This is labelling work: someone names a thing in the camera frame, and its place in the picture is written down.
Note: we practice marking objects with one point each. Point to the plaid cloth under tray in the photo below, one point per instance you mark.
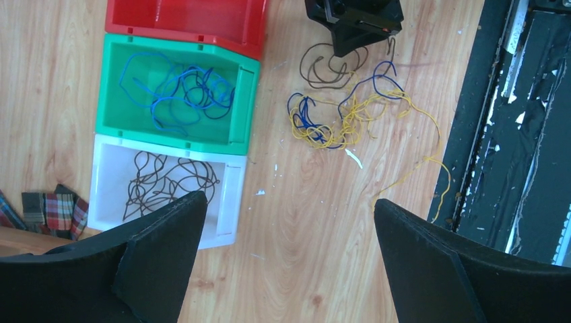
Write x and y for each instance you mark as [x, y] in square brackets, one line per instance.
[61, 213]

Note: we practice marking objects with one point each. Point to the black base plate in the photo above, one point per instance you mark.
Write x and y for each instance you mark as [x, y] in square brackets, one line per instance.
[506, 183]

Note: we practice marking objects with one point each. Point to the green plastic bin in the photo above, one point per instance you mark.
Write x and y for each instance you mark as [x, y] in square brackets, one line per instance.
[179, 94]

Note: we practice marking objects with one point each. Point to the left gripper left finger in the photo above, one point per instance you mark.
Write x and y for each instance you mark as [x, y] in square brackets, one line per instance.
[136, 272]

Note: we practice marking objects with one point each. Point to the red plastic bin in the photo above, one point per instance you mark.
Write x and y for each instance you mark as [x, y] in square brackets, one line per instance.
[238, 26]

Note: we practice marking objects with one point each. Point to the white plastic bin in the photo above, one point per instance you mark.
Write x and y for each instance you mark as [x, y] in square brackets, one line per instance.
[131, 179]

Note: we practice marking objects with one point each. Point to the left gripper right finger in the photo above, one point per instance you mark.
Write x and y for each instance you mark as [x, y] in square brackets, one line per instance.
[436, 275]

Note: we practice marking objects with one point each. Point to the wooden compartment tray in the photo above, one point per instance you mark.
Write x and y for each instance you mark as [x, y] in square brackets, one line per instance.
[19, 246]

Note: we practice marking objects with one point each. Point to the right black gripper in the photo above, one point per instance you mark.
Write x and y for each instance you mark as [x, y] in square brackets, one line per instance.
[354, 24]

